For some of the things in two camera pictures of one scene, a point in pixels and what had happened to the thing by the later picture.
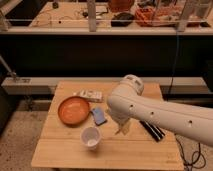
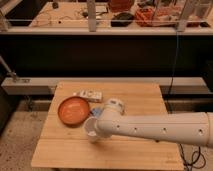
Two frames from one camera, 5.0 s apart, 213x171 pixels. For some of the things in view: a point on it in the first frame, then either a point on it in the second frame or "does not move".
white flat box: x=95 y=96 does not move
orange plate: x=74 y=110 does not move
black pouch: x=122 y=20 does not move
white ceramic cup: x=91 y=136 to x=91 y=125
